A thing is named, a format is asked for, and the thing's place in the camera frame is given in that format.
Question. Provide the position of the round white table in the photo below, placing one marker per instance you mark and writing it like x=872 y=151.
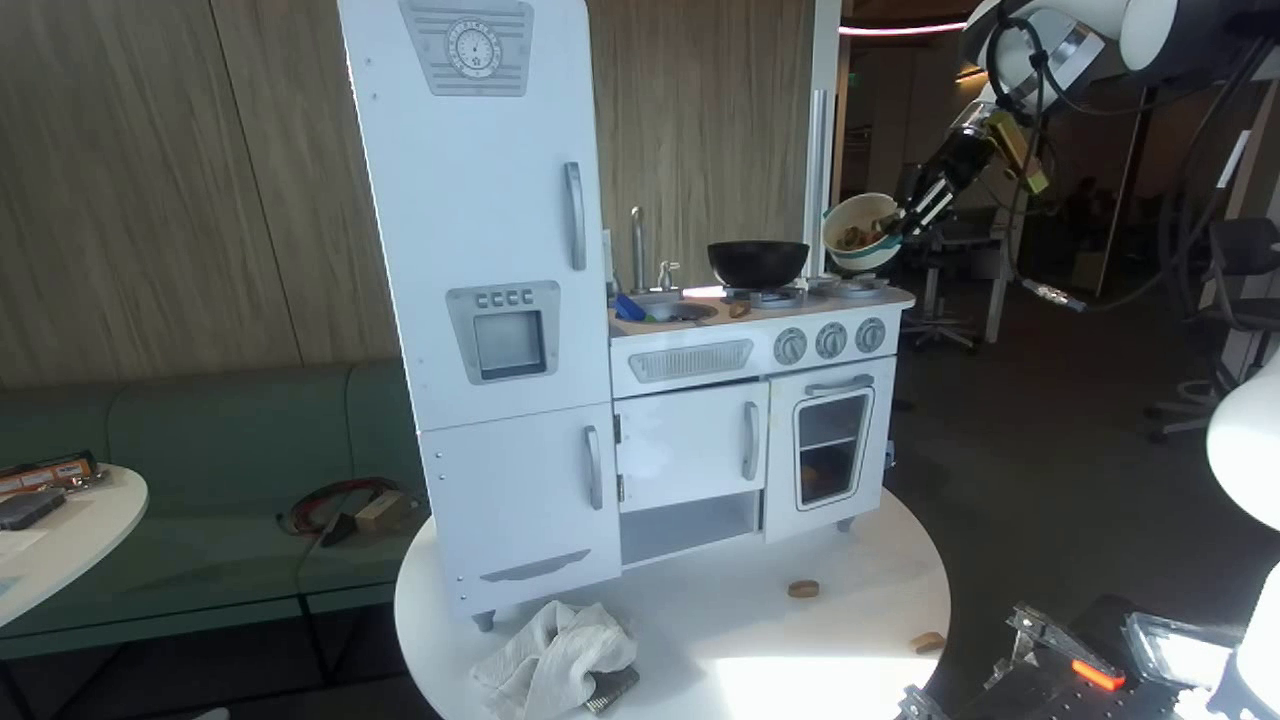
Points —
x=745 y=653

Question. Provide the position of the white pillar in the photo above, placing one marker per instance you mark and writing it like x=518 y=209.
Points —
x=825 y=122

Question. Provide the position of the grey stove knob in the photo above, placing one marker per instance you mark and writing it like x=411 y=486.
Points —
x=871 y=332
x=835 y=339
x=790 y=346

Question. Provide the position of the white pot green stripe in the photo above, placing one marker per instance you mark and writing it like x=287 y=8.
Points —
x=861 y=233

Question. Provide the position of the grey stove burner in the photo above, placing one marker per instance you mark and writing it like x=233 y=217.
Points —
x=855 y=284

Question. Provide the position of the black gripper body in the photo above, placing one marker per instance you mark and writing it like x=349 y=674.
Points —
x=967 y=162

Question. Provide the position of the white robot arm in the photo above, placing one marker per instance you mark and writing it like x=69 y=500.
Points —
x=1132 y=22

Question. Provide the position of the round cork disc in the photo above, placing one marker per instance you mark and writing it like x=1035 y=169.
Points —
x=931 y=643
x=800 y=591

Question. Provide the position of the white side table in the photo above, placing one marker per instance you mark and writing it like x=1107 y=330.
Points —
x=65 y=547

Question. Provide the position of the blue sponge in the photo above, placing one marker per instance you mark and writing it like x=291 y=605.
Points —
x=629 y=308

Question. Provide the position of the tan wrist camera box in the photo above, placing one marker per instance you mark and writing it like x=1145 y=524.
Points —
x=1021 y=151

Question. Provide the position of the crumpled white cloth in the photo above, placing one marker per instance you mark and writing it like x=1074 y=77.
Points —
x=560 y=661

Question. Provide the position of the small white fridge door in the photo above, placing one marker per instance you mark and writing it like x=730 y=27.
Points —
x=522 y=504

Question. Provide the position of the black bowl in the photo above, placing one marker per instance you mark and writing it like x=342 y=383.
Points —
x=756 y=261

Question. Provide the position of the green sofa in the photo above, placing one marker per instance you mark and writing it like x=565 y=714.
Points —
x=200 y=442

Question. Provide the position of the white oven door with window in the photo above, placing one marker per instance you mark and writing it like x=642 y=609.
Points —
x=872 y=452

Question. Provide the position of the white leg wooden desk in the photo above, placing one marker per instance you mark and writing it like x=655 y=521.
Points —
x=1000 y=292

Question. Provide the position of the flat black device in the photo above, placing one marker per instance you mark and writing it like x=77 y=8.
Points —
x=28 y=509

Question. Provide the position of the silver toy faucet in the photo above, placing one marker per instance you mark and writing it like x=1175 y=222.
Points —
x=638 y=246

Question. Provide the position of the large white fridge door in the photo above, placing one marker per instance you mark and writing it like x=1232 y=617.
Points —
x=480 y=172

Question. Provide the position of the pink ceiling light strip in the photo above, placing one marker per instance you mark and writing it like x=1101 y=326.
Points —
x=907 y=27

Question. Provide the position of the white toy kitchen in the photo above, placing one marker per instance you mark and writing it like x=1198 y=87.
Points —
x=494 y=202

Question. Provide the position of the white cupboard door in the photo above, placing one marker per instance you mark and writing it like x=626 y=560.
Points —
x=683 y=442

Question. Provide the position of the black device with orange tab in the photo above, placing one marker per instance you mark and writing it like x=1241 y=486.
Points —
x=1067 y=664

